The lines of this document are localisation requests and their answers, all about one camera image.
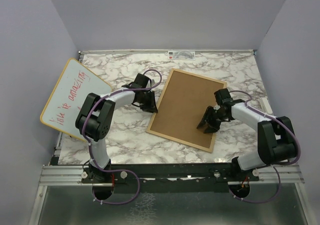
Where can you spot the light wooden picture frame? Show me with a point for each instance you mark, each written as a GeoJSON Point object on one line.
{"type": "Point", "coordinates": [150, 127]}

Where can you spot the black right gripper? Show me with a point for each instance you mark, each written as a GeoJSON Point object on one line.
{"type": "Point", "coordinates": [213, 127]}

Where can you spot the aluminium front rail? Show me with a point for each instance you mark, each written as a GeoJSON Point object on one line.
{"type": "Point", "coordinates": [71, 175]}

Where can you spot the yellow-rimmed whiteboard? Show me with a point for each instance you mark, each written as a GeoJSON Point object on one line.
{"type": "Point", "coordinates": [63, 106]}

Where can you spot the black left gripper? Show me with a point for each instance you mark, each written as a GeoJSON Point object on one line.
{"type": "Point", "coordinates": [151, 107]}

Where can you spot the aluminium rail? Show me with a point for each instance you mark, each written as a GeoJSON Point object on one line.
{"type": "Point", "coordinates": [163, 51]}
{"type": "Point", "coordinates": [71, 175]}

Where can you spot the white block at table edge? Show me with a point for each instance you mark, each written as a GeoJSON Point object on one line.
{"type": "Point", "coordinates": [265, 105]}

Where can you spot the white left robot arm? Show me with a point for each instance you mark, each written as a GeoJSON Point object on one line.
{"type": "Point", "coordinates": [95, 116]}

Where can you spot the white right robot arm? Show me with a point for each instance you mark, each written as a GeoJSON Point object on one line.
{"type": "Point", "coordinates": [276, 141]}

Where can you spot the white sticker label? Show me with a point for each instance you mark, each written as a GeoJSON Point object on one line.
{"type": "Point", "coordinates": [181, 55]}

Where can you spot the aluminium back rail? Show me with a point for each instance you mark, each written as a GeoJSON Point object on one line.
{"type": "Point", "coordinates": [163, 51]}

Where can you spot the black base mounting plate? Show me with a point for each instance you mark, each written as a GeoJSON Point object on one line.
{"type": "Point", "coordinates": [167, 178]}

